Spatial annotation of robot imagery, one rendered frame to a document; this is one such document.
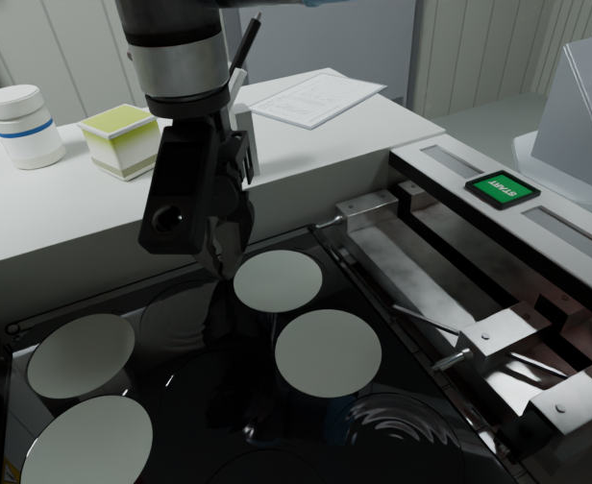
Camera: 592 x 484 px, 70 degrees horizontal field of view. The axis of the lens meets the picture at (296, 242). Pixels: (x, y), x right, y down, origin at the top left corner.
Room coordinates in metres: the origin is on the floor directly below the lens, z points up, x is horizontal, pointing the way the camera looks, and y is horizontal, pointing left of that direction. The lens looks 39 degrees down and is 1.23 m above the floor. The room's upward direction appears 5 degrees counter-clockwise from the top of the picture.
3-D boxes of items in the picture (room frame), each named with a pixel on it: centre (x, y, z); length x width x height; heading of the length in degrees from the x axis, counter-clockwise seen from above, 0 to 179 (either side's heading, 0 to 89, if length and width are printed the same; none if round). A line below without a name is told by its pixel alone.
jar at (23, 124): (0.58, 0.36, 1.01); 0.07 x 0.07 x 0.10
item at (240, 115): (0.48, 0.07, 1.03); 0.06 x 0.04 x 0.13; 111
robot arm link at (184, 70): (0.37, 0.08, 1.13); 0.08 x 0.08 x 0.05
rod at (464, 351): (0.23, -0.13, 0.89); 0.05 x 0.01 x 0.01; 111
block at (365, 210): (0.48, -0.10, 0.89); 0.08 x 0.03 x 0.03; 111
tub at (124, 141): (0.53, 0.21, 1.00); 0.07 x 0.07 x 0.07; 48
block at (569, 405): (0.18, -0.22, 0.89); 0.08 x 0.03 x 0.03; 111
